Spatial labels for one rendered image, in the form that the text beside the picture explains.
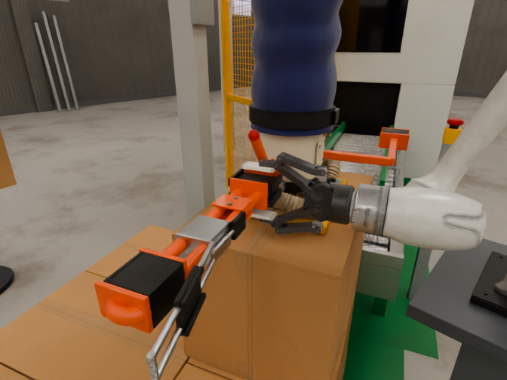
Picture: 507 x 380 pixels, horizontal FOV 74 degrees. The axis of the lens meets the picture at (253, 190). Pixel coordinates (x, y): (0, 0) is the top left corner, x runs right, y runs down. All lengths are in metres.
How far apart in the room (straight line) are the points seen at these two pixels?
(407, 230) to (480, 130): 0.26
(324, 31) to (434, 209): 0.44
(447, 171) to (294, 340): 0.49
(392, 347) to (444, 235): 1.35
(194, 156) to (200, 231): 1.85
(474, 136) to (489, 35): 11.10
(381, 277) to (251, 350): 0.73
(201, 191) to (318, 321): 1.78
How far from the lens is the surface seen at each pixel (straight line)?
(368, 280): 1.49
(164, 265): 0.45
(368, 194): 0.62
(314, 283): 0.71
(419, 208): 0.61
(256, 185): 0.66
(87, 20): 9.51
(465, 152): 0.79
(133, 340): 1.15
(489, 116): 0.76
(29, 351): 1.25
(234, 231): 0.55
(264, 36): 0.82
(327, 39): 0.82
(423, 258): 2.08
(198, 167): 2.37
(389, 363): 1.86
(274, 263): 0.72
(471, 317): 1.01
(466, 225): 0.63
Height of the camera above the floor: 1.35
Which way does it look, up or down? 23 degrees down
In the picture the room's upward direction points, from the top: straight up
